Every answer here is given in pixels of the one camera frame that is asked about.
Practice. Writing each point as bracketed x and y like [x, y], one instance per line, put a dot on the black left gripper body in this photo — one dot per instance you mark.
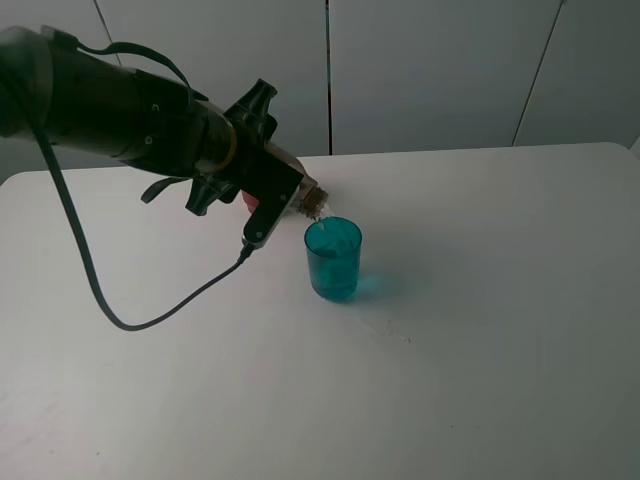
[229, 146]

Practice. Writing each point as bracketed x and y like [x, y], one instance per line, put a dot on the teal translucent plastic cup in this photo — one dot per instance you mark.
[333, 248]

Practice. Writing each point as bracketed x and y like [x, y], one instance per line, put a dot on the clear brownish plastic bottle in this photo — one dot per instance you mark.
[310, 198]

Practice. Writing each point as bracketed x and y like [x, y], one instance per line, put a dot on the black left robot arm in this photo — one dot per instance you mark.
[146, 121]

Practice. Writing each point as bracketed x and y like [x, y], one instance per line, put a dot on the red plastic cup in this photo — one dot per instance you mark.
[250, 201]

